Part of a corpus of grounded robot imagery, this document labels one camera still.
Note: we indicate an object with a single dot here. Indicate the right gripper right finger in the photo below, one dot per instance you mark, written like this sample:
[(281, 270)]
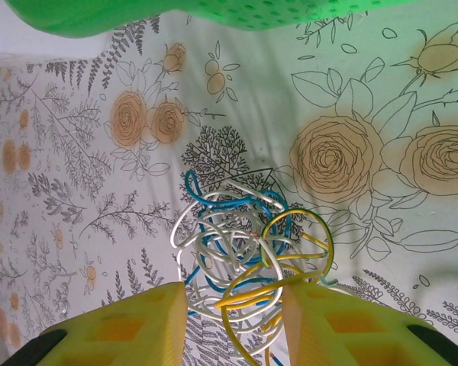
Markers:
[(347, 335)]

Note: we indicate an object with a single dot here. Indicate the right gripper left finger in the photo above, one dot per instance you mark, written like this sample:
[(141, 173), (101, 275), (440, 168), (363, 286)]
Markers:
[(137, 335)]

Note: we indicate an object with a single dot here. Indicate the floral tablecloth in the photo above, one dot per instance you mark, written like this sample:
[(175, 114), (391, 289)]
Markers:
[(271, 95)]

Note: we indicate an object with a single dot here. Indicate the green perforated plastic basket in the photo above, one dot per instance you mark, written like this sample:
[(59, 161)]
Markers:
[(175, 15)]

